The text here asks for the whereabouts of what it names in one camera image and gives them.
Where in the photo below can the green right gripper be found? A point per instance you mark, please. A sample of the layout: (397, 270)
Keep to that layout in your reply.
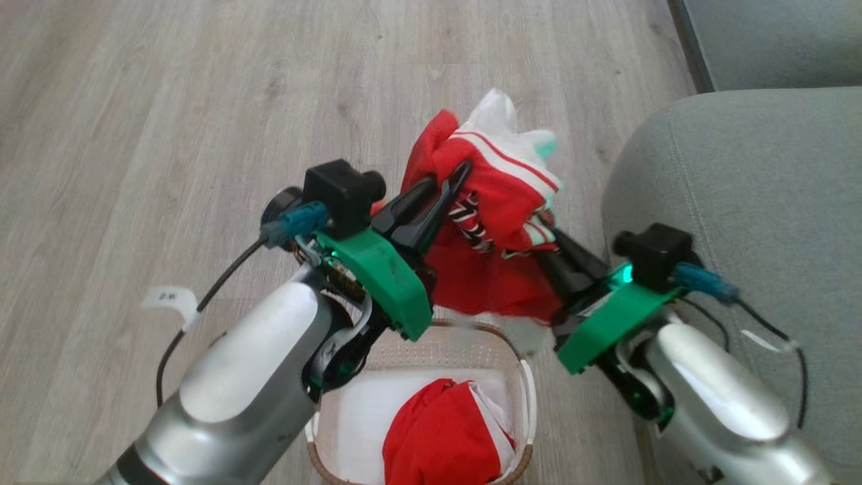
(609, 320)

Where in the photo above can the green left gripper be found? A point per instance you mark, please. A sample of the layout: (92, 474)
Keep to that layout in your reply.
(384, 276)

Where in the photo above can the red white striped garment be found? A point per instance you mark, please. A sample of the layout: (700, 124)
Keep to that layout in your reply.
(498, 195)

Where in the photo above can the plain red garment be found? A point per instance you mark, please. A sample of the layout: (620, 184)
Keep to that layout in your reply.
(438, 438)

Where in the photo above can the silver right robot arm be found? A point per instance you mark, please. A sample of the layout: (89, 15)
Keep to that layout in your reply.
(714, 397)

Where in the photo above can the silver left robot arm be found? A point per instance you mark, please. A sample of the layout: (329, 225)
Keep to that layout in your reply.
(249, 377)

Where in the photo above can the white laundry basket brown rim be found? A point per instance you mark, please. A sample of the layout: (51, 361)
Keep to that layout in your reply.
(417, 353)

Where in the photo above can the grey sofa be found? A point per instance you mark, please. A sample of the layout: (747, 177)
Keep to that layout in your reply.
(761, 188)

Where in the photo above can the grey sofa section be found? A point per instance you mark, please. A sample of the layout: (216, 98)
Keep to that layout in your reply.
(774, 40)

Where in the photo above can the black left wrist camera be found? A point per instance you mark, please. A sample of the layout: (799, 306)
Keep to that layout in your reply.
(340, 192)

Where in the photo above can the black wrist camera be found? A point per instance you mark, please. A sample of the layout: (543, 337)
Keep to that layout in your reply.
(656, 252)
(340, 192)

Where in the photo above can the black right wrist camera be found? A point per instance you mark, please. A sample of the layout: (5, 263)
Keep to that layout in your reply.
(656, 252)

